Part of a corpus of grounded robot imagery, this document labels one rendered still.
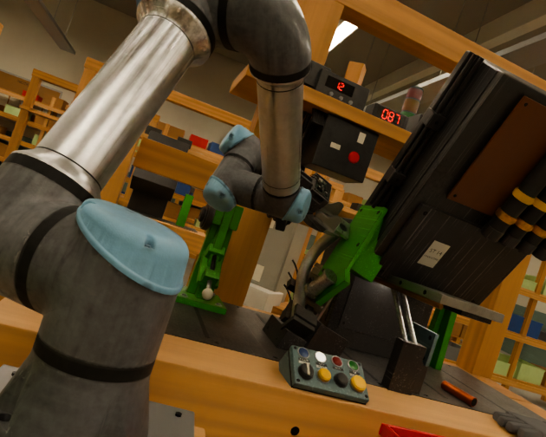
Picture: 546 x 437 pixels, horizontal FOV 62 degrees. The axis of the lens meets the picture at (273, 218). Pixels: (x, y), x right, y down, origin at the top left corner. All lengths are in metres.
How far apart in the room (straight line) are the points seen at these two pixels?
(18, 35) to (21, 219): 11.37
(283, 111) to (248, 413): 0.49
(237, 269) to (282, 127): 0.68
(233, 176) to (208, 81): 10.38
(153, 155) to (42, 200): 0.90
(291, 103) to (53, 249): 0.43
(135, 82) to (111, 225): 0.23
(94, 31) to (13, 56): 1.77
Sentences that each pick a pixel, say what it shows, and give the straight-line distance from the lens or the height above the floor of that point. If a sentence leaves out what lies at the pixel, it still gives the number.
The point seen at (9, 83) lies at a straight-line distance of 11.63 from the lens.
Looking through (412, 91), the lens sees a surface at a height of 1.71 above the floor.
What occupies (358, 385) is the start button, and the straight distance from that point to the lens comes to 0.87.
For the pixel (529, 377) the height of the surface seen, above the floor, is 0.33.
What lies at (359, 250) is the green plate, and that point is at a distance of 1.05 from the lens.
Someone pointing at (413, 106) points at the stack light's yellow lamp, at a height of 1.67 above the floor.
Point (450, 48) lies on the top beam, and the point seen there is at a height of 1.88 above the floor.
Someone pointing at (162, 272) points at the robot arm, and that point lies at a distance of 0.43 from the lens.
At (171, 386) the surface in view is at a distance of 0.77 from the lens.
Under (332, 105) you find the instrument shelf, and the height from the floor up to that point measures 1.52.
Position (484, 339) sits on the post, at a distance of 1.82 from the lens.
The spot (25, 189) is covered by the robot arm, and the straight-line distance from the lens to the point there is 0.52.
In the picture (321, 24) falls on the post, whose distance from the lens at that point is 1.48.
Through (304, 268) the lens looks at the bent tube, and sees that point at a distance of 1.15.
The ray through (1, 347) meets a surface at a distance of 0.76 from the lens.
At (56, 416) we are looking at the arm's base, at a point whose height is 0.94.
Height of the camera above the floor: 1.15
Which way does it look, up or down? 1 degrees up
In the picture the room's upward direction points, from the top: 19 degrees clockwise
